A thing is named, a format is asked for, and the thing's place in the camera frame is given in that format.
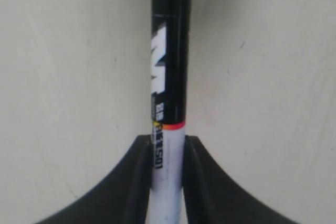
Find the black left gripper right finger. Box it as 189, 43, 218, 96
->
183, 135, 294, 223

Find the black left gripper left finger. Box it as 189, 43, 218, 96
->
40, 135, 152, 223

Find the black and white marker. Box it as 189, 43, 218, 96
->
149, 0, 191, 223

